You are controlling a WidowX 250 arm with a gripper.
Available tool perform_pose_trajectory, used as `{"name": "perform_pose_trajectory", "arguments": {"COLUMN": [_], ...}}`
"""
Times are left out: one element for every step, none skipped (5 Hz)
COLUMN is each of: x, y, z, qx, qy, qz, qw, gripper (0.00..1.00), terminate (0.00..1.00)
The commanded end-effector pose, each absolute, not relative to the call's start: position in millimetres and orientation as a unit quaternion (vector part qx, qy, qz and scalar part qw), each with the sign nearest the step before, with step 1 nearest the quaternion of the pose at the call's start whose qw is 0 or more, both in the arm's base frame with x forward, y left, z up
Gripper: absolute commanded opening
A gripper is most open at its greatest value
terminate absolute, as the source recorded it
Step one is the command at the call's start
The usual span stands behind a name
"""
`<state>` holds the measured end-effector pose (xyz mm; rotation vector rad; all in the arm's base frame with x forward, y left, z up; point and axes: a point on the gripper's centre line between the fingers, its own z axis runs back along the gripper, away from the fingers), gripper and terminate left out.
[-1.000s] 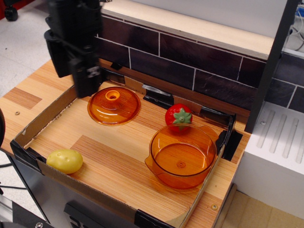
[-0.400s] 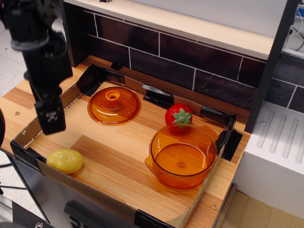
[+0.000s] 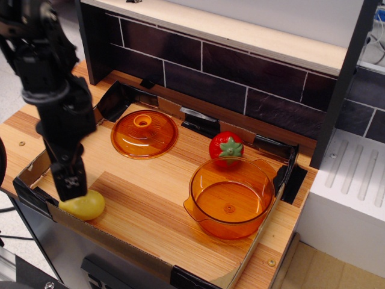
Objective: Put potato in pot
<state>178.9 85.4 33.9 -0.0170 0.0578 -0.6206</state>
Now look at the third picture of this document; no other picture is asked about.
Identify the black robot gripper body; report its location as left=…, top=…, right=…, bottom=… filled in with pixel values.
left=22, top=75, right=96, bottom=167

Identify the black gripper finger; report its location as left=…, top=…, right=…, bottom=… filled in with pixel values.
left=51, top=158, right=87, bottom=201

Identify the yellow toy potato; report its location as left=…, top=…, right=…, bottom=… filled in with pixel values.
left=58, top=190, right=105, bottom=221

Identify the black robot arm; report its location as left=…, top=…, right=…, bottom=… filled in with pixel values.
left=1, top=1, right=96, bottom=201

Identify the orange transparent pot lid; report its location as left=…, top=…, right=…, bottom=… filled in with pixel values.
left=111, top=110, right=178, bottom=159

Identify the orange transparent plastic pot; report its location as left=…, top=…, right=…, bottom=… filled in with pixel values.
left=183, top=157, right=277, bottom=240

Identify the cardboard fence with black tape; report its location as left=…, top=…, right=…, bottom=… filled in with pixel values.
left=1, top=72, right=315, bottom=288

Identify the red toy strawberry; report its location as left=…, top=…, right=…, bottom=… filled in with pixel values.
left=209, top=131, right=244, bottom=167

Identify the dark tiled backsplash shelf unit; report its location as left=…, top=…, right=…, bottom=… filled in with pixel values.
left=75, top=1, right=384, bottom=167

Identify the white toy sink drainboard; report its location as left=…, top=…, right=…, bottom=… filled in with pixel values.
left=297, top=129, right=384, bottom=277

